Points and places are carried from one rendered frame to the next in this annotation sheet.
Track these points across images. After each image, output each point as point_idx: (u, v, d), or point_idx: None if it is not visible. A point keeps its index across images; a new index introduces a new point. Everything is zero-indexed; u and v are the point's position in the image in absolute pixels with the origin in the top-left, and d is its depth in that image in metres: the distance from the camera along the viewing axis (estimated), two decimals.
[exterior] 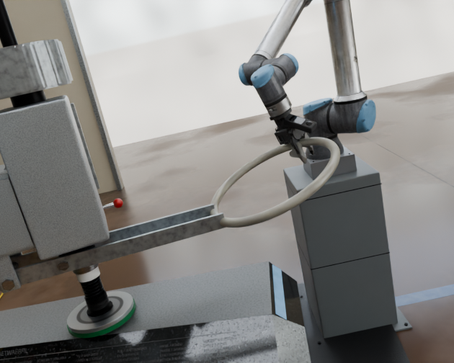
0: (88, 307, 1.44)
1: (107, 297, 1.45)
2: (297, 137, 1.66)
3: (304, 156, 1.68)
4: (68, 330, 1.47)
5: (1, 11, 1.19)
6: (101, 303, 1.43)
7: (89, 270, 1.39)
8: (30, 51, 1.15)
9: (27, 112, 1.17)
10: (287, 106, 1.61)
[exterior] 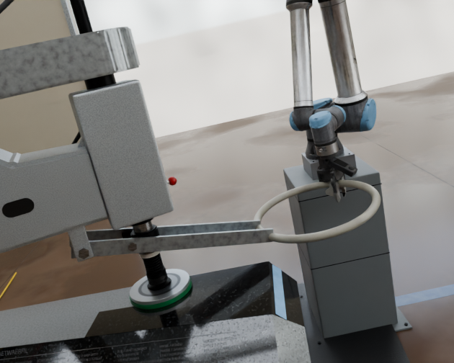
0: (149, 282, 1.55)
1: (166, 272, 1.57)
2: (337, 178, 1.88)
3: (339, 196, 1.90)
4: (68, 330, 1.47)
5: (80, 0, 1.30)
6: (162, 278, 1.54)
7: (154, 251, 1.51)
8: (111, 36, 1.27)
9: (107, 92, 1.29)
10: (336, 150, 1.85)
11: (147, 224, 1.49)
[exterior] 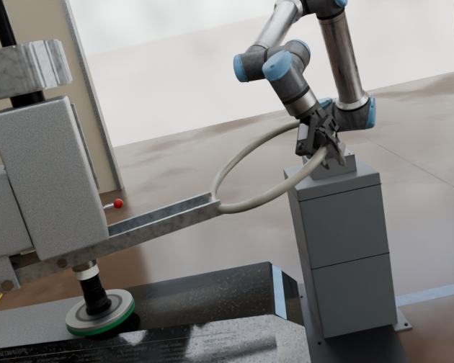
0: (86, 305, 1.43)
1: (106, 294, 1.44)
2: None
3: (321, 163, 1.39)
4: (68, 330, 1.47)
5: (0, 11, 1.18)
6: (99, 302, 1.42)
7: (88, 268, 1.38)
8: (29, 51, 1.14)
9: (26, 112, 1.17)
10: (292, 114, 1.29)
11: None
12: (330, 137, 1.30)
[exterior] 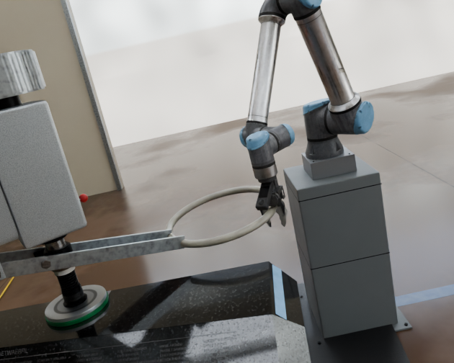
0: (65, 299, 1.56)
1: (82, 288, 1.59)
2: None
3: (266, 221, 1.80)
4: (68, 330, 1.47)
5: None
6: (78, 294, 1.56)
7: (68, 267, 1.53)
8: (15, 58, 1.30)
9: (13, 113, 1.31)
10: (259, 177, 1.72)
11: (60, 241, 1.51)
12: (281, 202, 1.74)
